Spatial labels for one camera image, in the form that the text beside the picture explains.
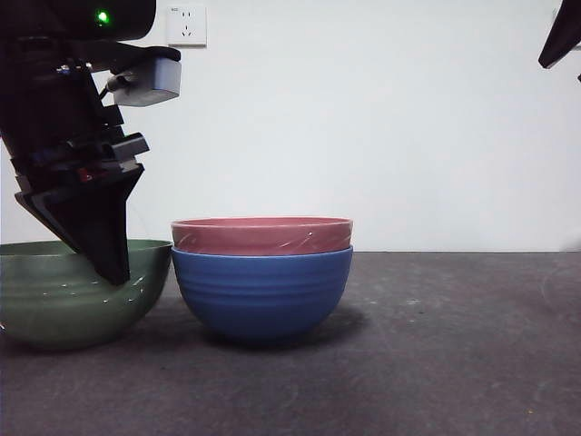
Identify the green ribbed bowl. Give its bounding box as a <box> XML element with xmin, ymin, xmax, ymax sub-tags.
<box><xmin>0</xmin><ymin>239</ymin><xmax>174</xmax><ymax>352</ymax></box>

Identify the red ribbed bowl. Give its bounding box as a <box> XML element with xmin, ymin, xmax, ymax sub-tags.
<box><xmin>170</xmin><ymin>216</ymin><xmax>355</xmax><ymax>256</ymax></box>

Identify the blue ribbed bowl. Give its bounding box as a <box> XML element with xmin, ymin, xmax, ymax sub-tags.
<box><xmin>170</xmin><ymin>244</ymin><xmax>354</xmax><ymax>344</ymax></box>

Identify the black camera cable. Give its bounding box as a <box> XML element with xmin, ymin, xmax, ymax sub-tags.
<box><xmin>97</xmin><ymin>72</ymin><xmax>133</xmax><ymax>99</ymax></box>

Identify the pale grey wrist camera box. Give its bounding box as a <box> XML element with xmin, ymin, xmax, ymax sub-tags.
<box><xmin>112</xmin><ymin>57</ymin><xmax>183</xmax><ymax>109</ymax></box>

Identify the white wall socket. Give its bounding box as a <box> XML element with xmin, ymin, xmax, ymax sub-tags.
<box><xmin>165</xmin><ymin>4</ymin><xmax>208</xmax><ymax>49</ymax></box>

